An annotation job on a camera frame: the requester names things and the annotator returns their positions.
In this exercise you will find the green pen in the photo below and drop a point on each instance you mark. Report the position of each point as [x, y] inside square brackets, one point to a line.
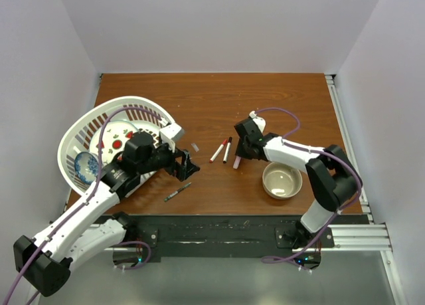
[173, 194]

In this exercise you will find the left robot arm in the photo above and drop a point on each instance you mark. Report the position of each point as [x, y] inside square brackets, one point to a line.
[47, 260]

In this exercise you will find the clear pen cap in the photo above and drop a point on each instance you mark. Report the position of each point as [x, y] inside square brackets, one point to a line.
[195, 147]

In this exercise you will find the blue patterned bowl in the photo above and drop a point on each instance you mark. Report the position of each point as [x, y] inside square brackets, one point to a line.
[86, 166]

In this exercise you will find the pink highlighter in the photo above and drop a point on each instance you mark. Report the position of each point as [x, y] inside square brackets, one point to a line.
[236, 162]

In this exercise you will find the watermelon pattern plate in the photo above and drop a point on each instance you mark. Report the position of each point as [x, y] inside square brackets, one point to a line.
[116, 134]

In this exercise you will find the white marker red tip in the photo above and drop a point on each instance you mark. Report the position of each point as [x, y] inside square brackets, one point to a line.
[219, 149]

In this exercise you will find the beige bowl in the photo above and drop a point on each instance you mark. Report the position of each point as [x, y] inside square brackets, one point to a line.
[281, 181]

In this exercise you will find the black mounting base plate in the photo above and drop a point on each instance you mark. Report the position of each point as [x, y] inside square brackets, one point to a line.
[216, 236]

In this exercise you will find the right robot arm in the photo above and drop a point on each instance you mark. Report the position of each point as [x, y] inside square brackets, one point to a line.
[332, 177]

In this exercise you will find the white marker black tip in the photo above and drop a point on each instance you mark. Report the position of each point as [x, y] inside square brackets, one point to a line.
[227, 150]

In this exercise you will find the white laundry basket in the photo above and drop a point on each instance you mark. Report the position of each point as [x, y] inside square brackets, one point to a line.
[144, 114]

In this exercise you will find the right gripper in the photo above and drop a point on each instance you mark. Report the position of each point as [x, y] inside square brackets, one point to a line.
[240, 153]

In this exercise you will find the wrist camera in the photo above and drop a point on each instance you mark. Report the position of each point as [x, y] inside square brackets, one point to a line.
[170, 135]
[257, 117]

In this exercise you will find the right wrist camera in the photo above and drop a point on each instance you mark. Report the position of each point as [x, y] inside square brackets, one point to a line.
[257, 117]

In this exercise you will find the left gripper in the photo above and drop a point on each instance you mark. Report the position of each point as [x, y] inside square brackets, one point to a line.
[175, 168]

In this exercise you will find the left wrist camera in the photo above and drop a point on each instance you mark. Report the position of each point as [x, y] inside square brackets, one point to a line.
[170, 135]

